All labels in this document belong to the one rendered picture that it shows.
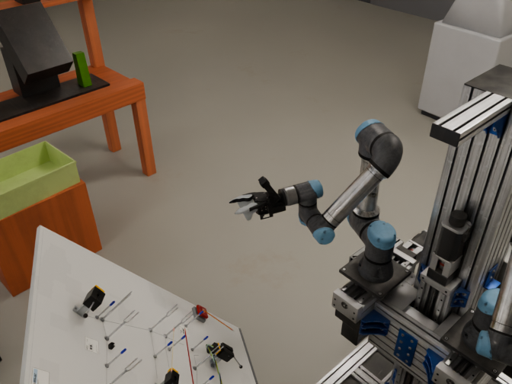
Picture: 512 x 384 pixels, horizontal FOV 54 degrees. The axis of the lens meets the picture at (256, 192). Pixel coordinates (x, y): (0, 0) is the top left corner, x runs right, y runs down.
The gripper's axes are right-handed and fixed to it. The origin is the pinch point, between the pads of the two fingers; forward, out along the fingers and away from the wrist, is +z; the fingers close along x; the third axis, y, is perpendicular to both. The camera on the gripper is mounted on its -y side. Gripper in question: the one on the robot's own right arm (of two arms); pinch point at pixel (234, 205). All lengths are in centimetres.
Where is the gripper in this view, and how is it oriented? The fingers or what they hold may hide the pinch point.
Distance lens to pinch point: 191.2
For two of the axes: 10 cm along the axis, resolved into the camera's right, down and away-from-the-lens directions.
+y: 1.2, 8.6, 5.0
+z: -9.5, 2.5, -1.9
